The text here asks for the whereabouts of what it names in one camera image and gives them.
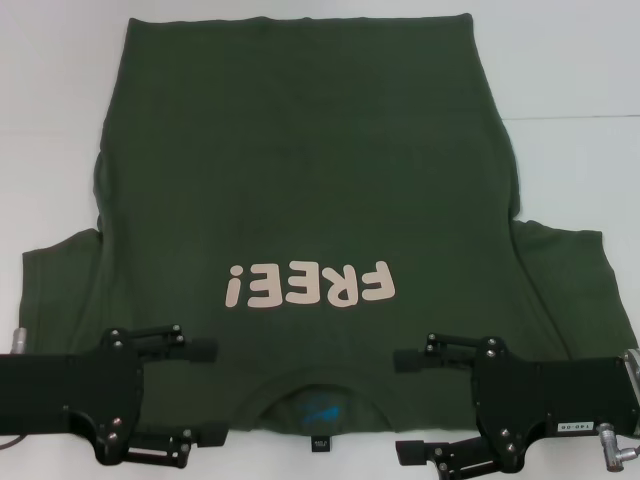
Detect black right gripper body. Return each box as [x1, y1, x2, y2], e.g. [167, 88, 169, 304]
[472, 335, 634, 474]

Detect dark green FREE T-shirt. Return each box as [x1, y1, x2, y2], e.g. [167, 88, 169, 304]
[18, 15, 620, 454]

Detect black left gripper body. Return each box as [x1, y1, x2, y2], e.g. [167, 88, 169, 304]
[0, 329, 146, 466]

